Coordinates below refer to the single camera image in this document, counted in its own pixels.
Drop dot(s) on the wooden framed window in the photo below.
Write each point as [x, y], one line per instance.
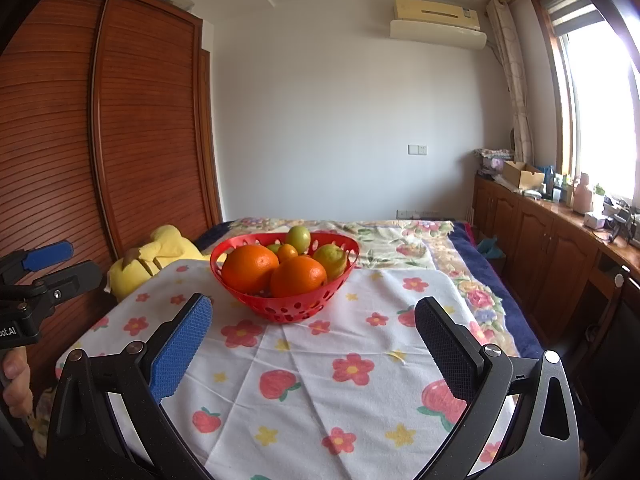
[600, 110]

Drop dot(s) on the yellow plush toy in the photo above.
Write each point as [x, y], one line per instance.
[150, 257]

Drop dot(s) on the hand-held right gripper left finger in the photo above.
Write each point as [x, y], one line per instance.
[180, 347]

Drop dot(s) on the white wall switch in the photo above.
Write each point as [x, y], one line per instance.
[417, 149]

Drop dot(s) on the grey bundle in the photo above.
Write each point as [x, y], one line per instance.
[177, 1]

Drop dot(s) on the yellow-green pear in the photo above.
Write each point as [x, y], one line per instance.
[274, 248]
[331, 259]

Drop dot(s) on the floral blanket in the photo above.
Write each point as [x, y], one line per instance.
[400, 240]

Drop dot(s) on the grey window blind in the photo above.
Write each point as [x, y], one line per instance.
[575, 10]

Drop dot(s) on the pink bottle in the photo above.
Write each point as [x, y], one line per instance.
[582, 195]

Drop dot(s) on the red perforated plastic basket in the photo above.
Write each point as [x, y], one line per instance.
[300, 310]

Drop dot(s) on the small tangerine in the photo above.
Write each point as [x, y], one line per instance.
[287, 252]

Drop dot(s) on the white tissue box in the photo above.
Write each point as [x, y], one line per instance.
[594, 220]

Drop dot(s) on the wooden low cabinet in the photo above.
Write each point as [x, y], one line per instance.
[540, 250]

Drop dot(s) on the cardboard box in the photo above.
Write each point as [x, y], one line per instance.
[522, 176]

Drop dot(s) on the large orange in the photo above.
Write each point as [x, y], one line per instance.
[250, 270]
[298, 277]

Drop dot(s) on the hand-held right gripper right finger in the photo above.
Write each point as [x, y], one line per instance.
[450, 350]

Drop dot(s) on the small black tripod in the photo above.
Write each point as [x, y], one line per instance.
[620, 225]

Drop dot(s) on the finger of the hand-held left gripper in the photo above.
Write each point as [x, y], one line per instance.
[80, 275]
[47, 255]

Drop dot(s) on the wall air conditioner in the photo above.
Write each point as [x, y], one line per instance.
[435, 22]

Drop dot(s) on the green apple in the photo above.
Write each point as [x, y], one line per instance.
[298, 237]

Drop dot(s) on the white fruit-printed cloth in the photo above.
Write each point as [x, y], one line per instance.
[310, 390]

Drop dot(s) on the group of blue-green bottles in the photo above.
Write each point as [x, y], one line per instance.
[557, 187]

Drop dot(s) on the white wall socket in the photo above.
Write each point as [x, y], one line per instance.
[417, 213]

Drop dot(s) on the teal cloth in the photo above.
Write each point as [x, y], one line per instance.
[490, 248]

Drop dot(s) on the person's left hand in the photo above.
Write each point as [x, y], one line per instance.
[15, 380]

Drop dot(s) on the patterned curtain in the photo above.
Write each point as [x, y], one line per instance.
[512, 80]

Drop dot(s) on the pile of patterned cloths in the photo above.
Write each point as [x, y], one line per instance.
[492, 160]

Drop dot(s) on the wooden slatted wardrobe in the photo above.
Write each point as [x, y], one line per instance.
[125, 135]

